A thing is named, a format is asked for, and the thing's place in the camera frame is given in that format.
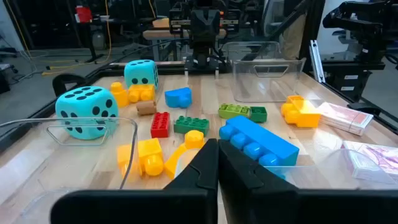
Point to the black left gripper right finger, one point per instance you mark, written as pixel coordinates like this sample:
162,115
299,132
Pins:
264,205

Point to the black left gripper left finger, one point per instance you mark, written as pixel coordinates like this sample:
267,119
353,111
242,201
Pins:
174,205

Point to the yellow arch block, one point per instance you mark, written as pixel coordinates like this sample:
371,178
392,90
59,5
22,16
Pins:
172,161

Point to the yellow toy building block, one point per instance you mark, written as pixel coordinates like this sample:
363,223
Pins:
141,92
150,155

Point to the long blue building block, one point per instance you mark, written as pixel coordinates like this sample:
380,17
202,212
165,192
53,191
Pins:
261,140

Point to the small yellow-orange round block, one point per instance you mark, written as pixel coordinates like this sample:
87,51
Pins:
194,139

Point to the short blue building block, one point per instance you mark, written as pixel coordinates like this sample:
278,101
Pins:
178,97

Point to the teal foam die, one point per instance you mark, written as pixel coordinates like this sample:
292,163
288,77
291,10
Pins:
87,112
141,73

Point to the red studded brick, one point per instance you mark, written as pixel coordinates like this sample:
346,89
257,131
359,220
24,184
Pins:
160,124

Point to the dark green long brick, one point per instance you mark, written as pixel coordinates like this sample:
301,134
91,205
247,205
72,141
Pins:
191,125

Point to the large yellow building block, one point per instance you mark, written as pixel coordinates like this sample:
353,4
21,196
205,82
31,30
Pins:
301,115

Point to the brown wooden cylinder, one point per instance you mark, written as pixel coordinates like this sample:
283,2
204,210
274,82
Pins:
146,108

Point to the pink playing card deck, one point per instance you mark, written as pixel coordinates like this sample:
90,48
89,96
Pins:
376,158

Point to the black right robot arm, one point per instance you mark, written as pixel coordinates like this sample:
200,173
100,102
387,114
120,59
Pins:
202,60

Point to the black robot arm on stand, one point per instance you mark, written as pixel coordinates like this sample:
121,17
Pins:
360,28

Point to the wooden workbench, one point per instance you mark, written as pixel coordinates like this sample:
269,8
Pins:
161,32

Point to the grey office chair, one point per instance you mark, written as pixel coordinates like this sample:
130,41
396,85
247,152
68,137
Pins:
272,17

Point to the wide clear plastic bin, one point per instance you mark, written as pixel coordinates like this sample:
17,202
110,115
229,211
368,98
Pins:
31,155
264,81

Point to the small dark green brick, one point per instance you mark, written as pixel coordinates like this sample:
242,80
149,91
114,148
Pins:
258,114

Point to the light green studded brick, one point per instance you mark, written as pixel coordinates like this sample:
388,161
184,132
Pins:
234,111

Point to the small yellow single-stud block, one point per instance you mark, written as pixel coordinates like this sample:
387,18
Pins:
119,95

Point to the silver aluminium extrusion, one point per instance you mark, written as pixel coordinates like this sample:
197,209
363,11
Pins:
317,60

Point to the orange playing card deck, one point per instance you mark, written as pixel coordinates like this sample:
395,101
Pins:
345,117

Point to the red box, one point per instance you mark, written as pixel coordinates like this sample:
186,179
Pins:
83,14

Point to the black upright rig post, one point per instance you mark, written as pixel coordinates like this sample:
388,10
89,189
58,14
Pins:
313,31

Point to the black curved bracket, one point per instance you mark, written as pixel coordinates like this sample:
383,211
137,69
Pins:
66,82

